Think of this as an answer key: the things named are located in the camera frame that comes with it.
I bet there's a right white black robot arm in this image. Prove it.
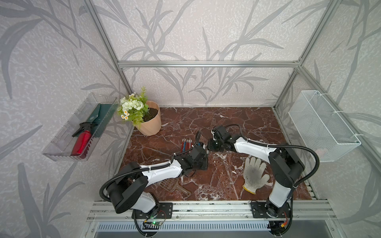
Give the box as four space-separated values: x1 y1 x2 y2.
207 126 320 218

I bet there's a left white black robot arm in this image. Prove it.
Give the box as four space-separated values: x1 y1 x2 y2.
99 143 208 215

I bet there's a brown plastic scoop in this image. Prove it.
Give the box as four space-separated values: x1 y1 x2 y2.
159 178 191 197

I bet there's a white work glove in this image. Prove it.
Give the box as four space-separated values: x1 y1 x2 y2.
243 157 270 194

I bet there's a terracotta flower pot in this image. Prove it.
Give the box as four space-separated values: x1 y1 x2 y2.
138 100 162 136

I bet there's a small circuit board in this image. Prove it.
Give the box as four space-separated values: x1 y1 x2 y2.
143 220 165 230

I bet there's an artificial white flower plant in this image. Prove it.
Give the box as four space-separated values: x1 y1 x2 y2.
117 87 149 129

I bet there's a green garden trowel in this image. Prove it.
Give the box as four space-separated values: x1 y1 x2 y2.
87 104 118 138

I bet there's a red spray bottle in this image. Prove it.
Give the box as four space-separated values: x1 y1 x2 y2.
71 122 96 159

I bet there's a white wire mesh basket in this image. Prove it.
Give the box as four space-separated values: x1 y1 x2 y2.
289 90 361 162

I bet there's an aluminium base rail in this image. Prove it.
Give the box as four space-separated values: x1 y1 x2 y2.
86 200 337 222

